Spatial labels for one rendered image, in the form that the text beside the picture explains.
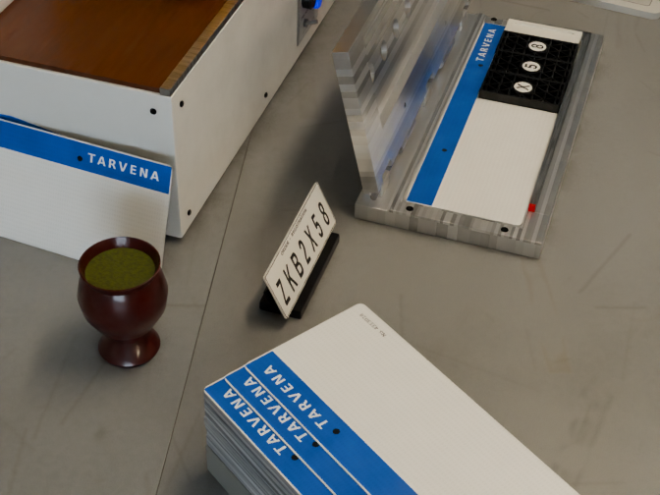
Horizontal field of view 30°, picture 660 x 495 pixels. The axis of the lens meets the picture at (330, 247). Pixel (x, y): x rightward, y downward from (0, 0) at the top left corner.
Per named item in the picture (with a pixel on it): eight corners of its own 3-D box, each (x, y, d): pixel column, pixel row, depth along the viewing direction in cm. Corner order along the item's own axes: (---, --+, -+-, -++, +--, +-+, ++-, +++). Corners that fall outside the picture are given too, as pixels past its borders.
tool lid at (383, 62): (348, 52, 123) (331, 52, 123) (381, 204, 134) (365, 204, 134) (453, -127, 154) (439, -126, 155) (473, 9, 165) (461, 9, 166)
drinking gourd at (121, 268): (132, 392, 116) (121, 307, 109) (67, 353, 120) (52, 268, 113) (191, 340, 121) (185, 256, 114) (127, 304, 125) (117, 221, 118)
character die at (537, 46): (571, 71, 155) (572, 63, 155) (494, 57, 158) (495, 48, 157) (577, 51, 159) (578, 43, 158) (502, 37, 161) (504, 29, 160)
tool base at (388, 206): (538, 259, 132) (543, 233, 129) (354, 217, 136) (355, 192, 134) (601, 50, 163) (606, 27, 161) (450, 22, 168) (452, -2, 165)
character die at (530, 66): (565, 92, 152) (567, 83, 151) (487, 77, 154) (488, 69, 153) (572, 71, 155) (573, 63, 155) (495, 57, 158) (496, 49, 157)
